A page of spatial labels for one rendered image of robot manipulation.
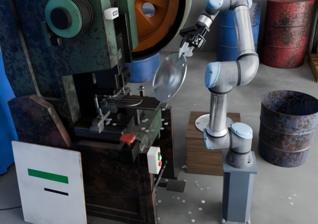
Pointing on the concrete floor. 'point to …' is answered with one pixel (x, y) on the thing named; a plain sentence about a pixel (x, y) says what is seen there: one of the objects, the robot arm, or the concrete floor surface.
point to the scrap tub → (287, 127)
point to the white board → (49, 184)
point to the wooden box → (210, 159)
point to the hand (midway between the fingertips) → (180, 56)
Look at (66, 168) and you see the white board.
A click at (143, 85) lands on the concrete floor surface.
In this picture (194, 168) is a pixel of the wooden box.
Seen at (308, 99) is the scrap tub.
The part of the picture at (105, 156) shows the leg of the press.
